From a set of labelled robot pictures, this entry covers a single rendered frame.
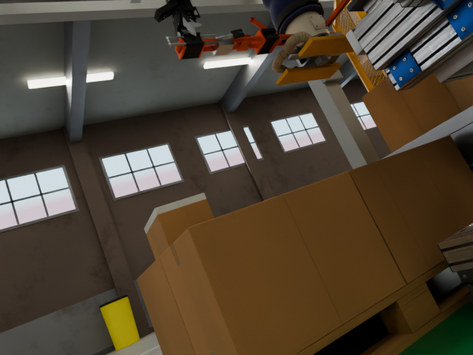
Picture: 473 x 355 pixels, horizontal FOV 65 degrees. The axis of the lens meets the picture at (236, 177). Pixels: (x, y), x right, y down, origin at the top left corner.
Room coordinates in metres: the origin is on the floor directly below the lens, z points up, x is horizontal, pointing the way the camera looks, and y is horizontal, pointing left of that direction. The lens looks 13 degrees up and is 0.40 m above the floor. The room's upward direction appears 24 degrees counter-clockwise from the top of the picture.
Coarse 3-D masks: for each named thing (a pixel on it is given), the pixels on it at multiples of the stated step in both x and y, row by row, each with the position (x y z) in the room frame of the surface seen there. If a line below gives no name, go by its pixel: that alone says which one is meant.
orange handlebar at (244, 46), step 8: (344, 0) 1.36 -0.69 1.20; (336, 8) 1.40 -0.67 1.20; (336, 16) 1.43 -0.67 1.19; (328, 24) 1.47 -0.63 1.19; (208, 40) 1.23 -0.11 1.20; (216, 40) 1.25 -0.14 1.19; (240, 40) 1.31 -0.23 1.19; (248, 40) 1.32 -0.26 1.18; (256, 40) 1.35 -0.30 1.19; (176, 48) 1.19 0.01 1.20; (208, 48) 1.27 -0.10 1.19; (232, 48) 1.33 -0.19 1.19; (240, 48) 1.35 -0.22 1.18; (248, 48) 1.38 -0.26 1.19
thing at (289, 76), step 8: (328, 64) 1.61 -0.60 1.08; (336, 64) 1.64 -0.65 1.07; (288, 72) 1.48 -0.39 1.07; (296, 72) 1.51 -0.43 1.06; (304, 72) 1.55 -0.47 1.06; (312, 72) 1.58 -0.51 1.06; (320, 72) 1.62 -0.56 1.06; (328, 72) 1.66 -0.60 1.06; (280, 80) 1.54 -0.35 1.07; (288, 80) 1.56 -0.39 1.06; (296, 80) 1.60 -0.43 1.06; (304, 80) 1.63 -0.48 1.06
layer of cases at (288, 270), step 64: (320, 192) 1.17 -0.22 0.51; (384, 192) 1.29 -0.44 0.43; (448, 192) 1.43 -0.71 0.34; (192, 256) 0.99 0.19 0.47; (256, 256) 1.02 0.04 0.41; (320, 256) 1.12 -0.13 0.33; (384, 256) 1.22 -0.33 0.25; (192, 320) 1.20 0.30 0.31; (256, 320) 0.99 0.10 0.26; (320, 320) 1.07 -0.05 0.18
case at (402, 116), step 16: (384, 80) 1.75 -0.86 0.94; (432, 80) 1.58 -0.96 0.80; (464, 80) 1.63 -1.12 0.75; (368, 96) 1.86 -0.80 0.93; (384, 96) 1.79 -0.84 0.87; (400, 96) 1.73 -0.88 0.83; (416, 96) 1.67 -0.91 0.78; (432, 96) 1.61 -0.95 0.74; (448, 96) 1.56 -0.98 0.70; (464, 96) 1.59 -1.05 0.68; (384, 112) 1.83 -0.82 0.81; (400, 112) 1.76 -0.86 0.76; (416, 112) 1.70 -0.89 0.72; (432, 112) 1.65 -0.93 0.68; (448, 112) 1.59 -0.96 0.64; (384, 128) 1.87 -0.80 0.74; (400, 128) 1.80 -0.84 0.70; (416, 128) 1.74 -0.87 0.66; (432, 128) 1.68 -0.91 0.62; (400, 144) 1.84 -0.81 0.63
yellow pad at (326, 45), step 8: (312, 40) 1.32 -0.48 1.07; (320, 40) 1.34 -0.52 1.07; (328, 40) 1.37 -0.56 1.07; (336, 40) 1.40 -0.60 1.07; (344, 40) 1.42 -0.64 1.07; (304, 48) 1.36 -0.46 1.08; (312, 48) 1.37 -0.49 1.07; (320, 48) 1.40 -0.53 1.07; (328, 48) 1.43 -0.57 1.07; (336, 48) 1.46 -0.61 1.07; (344, 48) 1.49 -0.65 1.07; (352, 48) 1.52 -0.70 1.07; (304, 56) 1.41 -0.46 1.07
